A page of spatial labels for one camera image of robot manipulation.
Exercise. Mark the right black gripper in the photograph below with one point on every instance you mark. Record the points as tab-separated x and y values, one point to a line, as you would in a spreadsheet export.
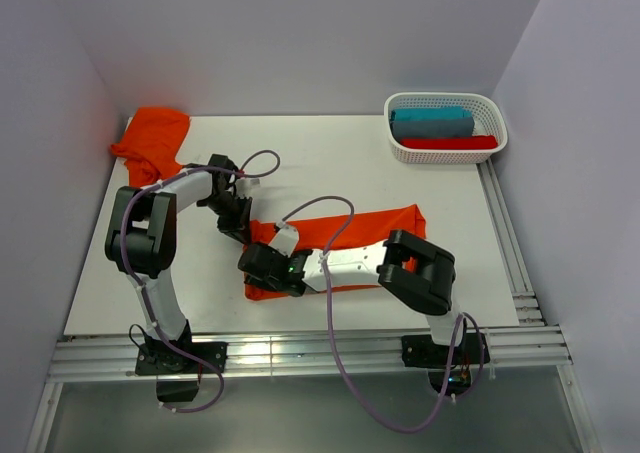
259	283

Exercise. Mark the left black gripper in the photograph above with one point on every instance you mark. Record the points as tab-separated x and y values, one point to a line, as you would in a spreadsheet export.
238	228

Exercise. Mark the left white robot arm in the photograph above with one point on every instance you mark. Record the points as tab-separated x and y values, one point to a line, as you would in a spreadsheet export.
142	237

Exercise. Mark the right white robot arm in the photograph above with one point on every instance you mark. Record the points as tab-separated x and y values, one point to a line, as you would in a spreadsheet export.
415	271

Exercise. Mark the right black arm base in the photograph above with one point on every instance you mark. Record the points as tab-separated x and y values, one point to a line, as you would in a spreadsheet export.
419	351

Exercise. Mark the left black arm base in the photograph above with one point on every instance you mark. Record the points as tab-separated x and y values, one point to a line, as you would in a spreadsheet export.
178	377

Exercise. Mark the crumpled orange t-shirt pile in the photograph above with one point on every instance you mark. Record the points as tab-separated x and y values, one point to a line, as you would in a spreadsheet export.
150	144

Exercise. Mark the teal rolled t-shirt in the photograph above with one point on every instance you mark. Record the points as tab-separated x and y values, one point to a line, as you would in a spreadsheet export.
454	114

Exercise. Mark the grey rolled t-shirt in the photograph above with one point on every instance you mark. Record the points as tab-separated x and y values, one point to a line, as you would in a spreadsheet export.
430	130

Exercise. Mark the red rolled t-shirt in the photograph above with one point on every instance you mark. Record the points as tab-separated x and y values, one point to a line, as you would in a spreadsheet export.
478	142

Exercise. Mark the white plastic basket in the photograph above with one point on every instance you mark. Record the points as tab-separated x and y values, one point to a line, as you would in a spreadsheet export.
488	121

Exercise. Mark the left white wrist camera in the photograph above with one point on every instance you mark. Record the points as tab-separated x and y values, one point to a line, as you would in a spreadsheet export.
246	187

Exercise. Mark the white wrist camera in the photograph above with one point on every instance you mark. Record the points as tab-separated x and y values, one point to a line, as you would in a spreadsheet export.
246	187
286	238

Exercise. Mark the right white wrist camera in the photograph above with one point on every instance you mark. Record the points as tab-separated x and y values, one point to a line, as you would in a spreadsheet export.
286	238

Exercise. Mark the aluminium rail frame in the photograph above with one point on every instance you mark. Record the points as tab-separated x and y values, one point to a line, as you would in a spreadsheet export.
284	393

